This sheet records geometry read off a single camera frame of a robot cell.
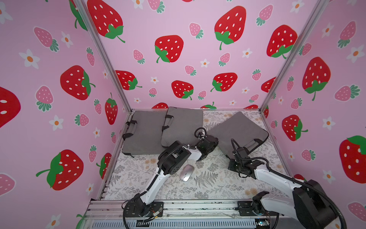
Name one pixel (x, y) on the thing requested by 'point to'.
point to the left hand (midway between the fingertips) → (222, 139)
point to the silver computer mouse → (187, 172)
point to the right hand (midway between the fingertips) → (228, 165)
